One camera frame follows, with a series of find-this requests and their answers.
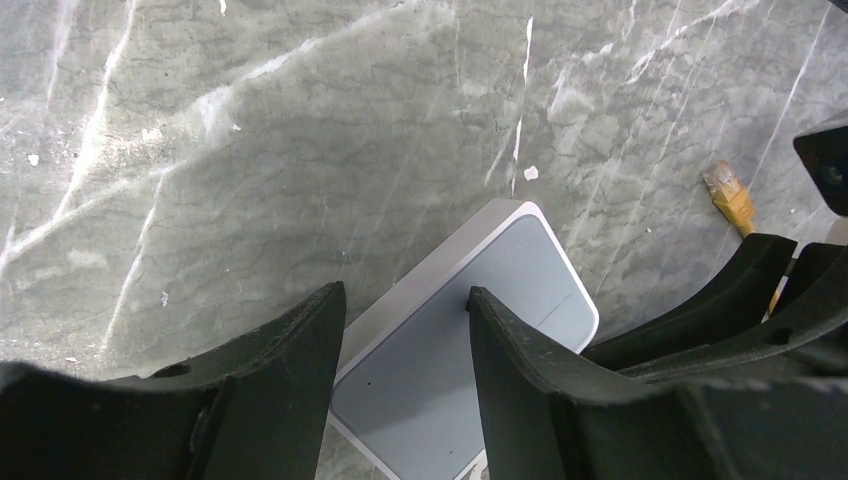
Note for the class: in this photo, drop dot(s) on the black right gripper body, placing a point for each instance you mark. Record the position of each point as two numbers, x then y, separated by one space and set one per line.
822 150

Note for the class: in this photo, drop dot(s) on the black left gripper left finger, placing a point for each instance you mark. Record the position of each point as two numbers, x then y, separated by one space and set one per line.
253 408

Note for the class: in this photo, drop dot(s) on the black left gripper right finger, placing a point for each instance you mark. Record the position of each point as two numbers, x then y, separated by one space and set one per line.
549 413

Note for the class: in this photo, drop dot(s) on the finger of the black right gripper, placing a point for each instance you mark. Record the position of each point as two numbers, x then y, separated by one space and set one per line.
735 300
809 327

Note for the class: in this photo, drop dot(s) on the small white switch box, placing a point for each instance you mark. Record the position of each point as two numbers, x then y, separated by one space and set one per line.
404 393

